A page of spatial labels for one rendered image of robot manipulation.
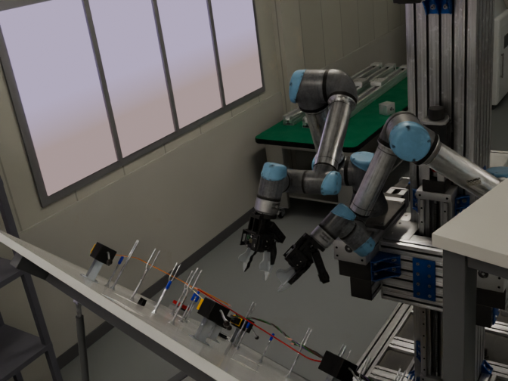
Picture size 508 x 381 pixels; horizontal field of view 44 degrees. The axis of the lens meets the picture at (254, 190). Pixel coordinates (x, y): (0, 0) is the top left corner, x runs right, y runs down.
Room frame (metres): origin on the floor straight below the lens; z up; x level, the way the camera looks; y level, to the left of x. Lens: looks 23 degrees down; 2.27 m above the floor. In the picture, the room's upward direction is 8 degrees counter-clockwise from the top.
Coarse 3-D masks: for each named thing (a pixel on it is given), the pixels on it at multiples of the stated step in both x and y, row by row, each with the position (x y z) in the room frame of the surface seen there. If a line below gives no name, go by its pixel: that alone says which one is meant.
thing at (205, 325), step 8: (208, 304) 1.16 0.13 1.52; (216, 304) 1.14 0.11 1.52; (200, 312) 1.16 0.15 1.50; (208, 312) 1.14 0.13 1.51; (216, 312) 1.14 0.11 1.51; (224, 312) 1.14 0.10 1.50; (208, 320) 1.14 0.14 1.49; (216, 320) 1.13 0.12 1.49; (224, 320) 1.10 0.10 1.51; (200, 328) 1.14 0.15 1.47; (208, 328) 1.14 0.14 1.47; (192, 336) 1.12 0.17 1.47; (200, 336) 1.12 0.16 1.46; (208, 344) 1.12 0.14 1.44
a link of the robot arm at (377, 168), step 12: (384, 132) 1.94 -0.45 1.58; (384, 144) 1.94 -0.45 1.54; (384, 156) 1.94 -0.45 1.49; (396, 156) 1.95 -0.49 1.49; (372, 168) 1.96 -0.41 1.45; (384, 168) 1.94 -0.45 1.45; (372, 180) 1.95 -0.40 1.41; (384, 180) 1.95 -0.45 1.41; (360, 192) 1.97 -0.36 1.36; (372, 192) 1.95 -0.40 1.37; (360, 204) 1.95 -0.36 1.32; (372, 204) 1.95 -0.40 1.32; (360, 216) 1.95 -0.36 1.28
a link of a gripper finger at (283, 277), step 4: (280, 272) 1.80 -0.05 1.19; (284, 272) 1.80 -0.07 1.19; (288, 272) 1.80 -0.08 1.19; (292, 272) 1.80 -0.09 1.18; (280, 276) 1.80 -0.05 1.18; (284, 276) 1.80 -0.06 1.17; (288, 276) 1.79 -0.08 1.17; (292, 276) 1.79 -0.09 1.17; (280, 280) 1.79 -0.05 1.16; (284, 280) 1.79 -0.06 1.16; (288, 280) 1.79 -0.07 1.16; (284, 284) 1.78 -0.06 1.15; (288, 284) 1.78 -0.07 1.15; (280, 288) 1.79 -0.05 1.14; (284, 288) 1.78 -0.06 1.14
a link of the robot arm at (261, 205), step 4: (256, 200) 1.75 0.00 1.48; (260, 200) 1.74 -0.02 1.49; (264, 200) 1.73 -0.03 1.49; (268, 200) 1.79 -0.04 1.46; (256, 204) 1.74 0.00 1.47; (260, 204) 1.73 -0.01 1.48; (264, 204) 1.72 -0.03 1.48; (268, 204) 1.72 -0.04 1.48; (272, 204) 1.72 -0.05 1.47; (276, 204) 1.74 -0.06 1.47; (256, 208) 1.74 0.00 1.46; (260, 208) 1.73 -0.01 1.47; (264, 208) 1.72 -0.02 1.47; (268, 208) 1.72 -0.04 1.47; (272, 208) 1.72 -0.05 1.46; (276, 208) 1.74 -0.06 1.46; (260, 212) 1.73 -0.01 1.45; (264, 212) 1.72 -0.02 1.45; (268, 212) 1.72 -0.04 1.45; (272, 212) 1.72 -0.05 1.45; (276, 212) 1.73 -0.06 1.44
